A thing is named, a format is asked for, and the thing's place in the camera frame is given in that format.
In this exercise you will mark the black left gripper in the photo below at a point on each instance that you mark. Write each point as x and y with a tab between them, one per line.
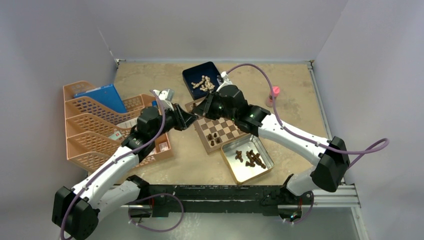
182	119

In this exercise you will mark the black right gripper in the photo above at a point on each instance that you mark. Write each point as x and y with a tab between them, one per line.
206	107

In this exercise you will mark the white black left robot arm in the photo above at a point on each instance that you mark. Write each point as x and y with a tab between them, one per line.
78	210

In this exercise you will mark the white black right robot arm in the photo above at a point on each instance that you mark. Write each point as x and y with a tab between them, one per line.
328	157

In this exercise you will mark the pile of light chess pieces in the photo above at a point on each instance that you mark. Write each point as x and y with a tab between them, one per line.
204	85

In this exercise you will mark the wooden chess board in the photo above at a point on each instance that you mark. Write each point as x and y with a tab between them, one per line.
222	128

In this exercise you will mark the pile of dark chess pieces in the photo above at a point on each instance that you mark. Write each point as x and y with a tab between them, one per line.
254	159

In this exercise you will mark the dark blue square tray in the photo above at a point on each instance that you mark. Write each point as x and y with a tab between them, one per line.
194	74

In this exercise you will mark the orange plastic basket tray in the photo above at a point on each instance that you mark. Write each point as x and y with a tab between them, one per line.
159	149

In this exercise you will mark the metal gold-rimmed tin tray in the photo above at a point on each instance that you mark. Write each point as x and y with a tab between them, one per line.
239	171

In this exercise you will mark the pink lidded small bottle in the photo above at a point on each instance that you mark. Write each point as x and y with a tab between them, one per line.
272	96

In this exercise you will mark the blue folder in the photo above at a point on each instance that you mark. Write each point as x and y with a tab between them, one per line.
106	95

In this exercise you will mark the orange plastic file organizer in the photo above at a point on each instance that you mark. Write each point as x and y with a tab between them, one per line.
92	129

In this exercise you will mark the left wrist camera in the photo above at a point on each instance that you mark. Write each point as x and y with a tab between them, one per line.
164	97

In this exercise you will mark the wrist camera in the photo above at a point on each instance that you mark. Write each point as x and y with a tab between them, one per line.
164	97
223	81

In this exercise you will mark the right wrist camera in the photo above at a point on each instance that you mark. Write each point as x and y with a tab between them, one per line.
223	81

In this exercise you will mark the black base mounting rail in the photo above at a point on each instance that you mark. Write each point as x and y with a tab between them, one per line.
267	200

